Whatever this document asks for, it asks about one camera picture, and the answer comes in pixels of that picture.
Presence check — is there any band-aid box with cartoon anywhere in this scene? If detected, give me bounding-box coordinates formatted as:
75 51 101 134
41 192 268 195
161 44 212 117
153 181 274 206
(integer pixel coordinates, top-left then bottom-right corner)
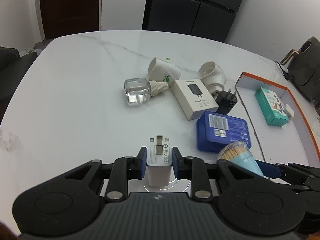
254 87 295 127

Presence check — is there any white charger retail box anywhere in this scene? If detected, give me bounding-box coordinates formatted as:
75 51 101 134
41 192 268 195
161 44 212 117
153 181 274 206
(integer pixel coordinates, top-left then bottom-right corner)
172 79 219 120

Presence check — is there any black power cable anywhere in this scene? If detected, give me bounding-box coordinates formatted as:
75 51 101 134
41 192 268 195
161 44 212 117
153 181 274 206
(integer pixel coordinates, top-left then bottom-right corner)
274 60 296 82

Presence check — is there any dark wooden door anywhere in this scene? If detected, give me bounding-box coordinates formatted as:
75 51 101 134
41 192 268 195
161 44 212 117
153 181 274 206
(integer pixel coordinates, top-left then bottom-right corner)
40 0 100 39

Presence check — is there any white USB wall charger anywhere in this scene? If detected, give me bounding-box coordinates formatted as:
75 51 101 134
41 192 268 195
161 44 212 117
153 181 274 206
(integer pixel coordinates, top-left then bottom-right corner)
146 135 172 187

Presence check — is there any toothpick jar light blue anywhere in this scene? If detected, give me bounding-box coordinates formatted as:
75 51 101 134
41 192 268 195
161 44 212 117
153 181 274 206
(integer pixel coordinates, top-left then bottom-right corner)
218 141 264 177

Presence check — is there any orange white cardboard tray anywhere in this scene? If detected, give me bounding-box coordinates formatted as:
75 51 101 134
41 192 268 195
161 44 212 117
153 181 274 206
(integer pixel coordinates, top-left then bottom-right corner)
235 72 319 167

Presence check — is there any clear liquid repellent bottle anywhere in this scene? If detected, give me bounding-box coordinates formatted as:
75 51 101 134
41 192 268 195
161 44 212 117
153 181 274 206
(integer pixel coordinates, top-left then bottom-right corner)
124 78 169 105

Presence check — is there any black plug adapter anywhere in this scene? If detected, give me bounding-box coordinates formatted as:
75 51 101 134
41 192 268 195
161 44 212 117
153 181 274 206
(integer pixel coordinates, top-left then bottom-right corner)
215 89 238 115

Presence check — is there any dark grey chair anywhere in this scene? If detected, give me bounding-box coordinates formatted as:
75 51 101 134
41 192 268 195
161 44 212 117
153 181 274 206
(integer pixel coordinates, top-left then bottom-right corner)
0 47 37 121

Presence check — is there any white plug-in heater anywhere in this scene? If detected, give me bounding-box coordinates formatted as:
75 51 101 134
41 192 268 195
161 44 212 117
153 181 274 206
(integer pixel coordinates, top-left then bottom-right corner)
197 61 226 95

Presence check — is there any black refrigerator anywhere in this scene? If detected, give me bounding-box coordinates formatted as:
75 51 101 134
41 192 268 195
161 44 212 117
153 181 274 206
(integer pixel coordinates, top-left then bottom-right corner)
142 0 242 42

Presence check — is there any dark air fryer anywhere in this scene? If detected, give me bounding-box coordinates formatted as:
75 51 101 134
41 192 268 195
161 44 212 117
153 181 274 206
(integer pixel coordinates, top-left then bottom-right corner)
280 36 320 105

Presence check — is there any blue plastic case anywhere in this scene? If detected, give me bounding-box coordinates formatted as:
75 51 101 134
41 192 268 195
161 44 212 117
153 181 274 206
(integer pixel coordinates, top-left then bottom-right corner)
196 111 251 153

